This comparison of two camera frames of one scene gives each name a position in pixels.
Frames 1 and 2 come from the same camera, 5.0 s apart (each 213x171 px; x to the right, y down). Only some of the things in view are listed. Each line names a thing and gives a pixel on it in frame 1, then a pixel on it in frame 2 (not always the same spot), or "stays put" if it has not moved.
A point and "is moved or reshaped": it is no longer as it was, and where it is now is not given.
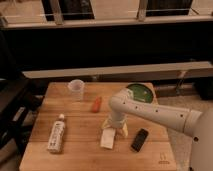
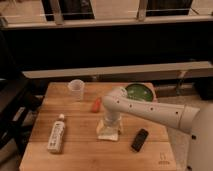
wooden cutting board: (65, 134) stays put
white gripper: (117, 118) -> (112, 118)
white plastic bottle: (56, 137) stays put
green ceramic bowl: (141, 92) stays put
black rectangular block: (139, 140) stays put
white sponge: (107, 140) is moved or reshaped
